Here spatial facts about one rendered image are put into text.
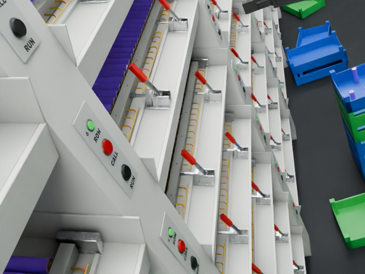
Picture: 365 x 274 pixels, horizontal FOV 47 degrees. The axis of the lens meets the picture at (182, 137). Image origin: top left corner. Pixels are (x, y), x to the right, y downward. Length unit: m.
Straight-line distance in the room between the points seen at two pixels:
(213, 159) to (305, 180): 1.23
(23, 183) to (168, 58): 0.52
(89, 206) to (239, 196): 0.61
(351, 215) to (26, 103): 1.63
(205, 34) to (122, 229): 0.72
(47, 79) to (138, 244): 0.22
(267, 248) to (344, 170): 0.95
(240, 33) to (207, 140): 0.86
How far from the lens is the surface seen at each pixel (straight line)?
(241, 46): 1.62
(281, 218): 1.49
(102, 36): 0.57
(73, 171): 0.45
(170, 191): 0.79
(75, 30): 0.56
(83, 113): 0.46
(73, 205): 0.50
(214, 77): 1.11
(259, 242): 1.20
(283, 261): 1.39
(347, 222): 1.87
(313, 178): 2.06
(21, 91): 0.39
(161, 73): 0.79
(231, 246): 0.96
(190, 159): 0.78
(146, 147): 0.63
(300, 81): 2.62
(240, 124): 1.24
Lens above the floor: 1.51
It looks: 35 degrees down
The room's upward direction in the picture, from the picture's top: 30 degrees counter-clockwise
